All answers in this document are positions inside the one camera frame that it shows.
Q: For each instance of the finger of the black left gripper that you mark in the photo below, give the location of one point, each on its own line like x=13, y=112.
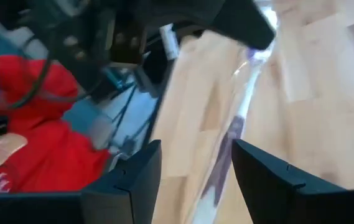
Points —
x=245, y=25

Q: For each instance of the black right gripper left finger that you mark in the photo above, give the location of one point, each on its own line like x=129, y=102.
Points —
x=127, y=193

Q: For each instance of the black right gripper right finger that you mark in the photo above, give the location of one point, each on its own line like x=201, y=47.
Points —
x=276, y=193

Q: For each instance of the blue toothbrush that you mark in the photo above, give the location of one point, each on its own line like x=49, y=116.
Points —
x=226, y=155

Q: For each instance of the white label strip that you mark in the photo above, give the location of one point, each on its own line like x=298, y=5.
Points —
x=170, y=40

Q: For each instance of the red cloth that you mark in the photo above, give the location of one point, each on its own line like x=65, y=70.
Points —
x=46, y=149

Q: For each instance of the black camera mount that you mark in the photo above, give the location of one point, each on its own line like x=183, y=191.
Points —
x=86, y=40

